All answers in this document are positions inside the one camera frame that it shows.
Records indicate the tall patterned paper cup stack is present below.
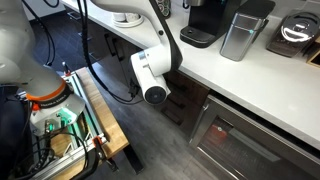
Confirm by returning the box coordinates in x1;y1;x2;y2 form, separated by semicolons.
125;12;141;23

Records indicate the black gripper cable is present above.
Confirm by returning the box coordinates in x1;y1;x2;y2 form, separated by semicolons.
75;0;145;106

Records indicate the black coffee machine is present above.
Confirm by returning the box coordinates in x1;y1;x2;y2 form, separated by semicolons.
179;0;243;49

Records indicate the short patterned paper cup stack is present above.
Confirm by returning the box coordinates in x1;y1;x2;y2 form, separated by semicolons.
112;12;127;23

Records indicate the black glossy lidded appliance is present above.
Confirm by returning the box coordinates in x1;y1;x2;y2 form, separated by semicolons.
266;11;320;59

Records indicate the wooden tray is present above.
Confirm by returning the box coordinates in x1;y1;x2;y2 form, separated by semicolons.
305;35;320;70

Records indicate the red item inside fridge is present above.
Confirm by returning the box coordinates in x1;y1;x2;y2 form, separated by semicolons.
207;124;228;148

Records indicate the orange black bar clamp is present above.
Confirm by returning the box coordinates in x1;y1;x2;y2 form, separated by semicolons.
79;134;120;180
61;61;72;79

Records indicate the silver countertop canister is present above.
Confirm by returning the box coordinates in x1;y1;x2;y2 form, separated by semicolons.
219;0;277;63

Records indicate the black drawer handle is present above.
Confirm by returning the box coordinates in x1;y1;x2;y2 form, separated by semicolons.
162;108;184;127
168;97;186;110

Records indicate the white round plate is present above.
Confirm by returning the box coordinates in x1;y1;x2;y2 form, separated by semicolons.
111;13;145;29

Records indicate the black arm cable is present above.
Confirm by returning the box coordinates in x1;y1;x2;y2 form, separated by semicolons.
21;0;56;67

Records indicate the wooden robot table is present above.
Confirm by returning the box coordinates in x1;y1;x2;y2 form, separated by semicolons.
49;66;145;180

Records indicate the black cabinet door handle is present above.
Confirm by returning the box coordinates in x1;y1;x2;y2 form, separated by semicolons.
114;37;125;61
104;32;118;57

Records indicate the black base cable bundle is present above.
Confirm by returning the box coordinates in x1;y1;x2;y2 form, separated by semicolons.
9;122;101;180

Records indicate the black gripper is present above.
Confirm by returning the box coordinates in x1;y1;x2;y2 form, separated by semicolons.
128;77;141;100

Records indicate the silver fridge door handle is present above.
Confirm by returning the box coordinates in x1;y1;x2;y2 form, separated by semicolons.
190;103;211;145

